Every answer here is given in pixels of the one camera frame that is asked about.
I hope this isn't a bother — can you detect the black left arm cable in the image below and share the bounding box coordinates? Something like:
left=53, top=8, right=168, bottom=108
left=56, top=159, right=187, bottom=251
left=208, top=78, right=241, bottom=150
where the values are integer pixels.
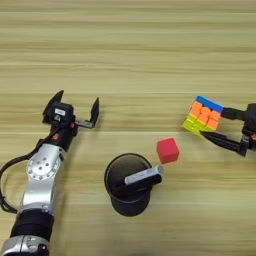
left=0, top=133, right=59, bottom=214

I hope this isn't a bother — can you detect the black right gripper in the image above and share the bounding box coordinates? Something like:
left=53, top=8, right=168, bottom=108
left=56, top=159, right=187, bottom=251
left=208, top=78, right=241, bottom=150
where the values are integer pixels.
left=199, top=103, right=256, bottom=158

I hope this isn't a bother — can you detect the black round pen cup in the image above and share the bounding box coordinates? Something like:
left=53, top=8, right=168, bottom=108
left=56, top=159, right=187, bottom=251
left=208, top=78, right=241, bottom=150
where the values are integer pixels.
left=104, top=152, right=155, bottom=218

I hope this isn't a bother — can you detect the multicoloured puzzle cube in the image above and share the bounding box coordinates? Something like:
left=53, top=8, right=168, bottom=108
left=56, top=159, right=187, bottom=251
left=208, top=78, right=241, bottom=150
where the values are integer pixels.
left=181, top=95, right=225, bottom=136

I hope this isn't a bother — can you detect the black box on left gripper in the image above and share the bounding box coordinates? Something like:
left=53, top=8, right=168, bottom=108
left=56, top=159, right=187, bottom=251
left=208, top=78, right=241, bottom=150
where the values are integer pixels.
left=50, top=102, right=75, bottom=125

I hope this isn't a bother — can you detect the red cube block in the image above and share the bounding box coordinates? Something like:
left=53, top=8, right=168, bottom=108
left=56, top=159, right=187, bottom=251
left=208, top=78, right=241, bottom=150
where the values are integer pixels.
left=156, top=137, right=181, bottom=165

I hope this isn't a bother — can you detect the black and silver marker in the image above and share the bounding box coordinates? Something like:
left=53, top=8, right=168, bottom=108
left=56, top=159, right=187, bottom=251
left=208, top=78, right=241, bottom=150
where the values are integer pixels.
left=114, top=165, right=165, bottom=198

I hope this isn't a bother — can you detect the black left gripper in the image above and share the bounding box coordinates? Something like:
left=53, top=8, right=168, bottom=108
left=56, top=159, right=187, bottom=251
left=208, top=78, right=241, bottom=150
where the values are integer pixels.
left=42, top=89, right=101, bottom=153

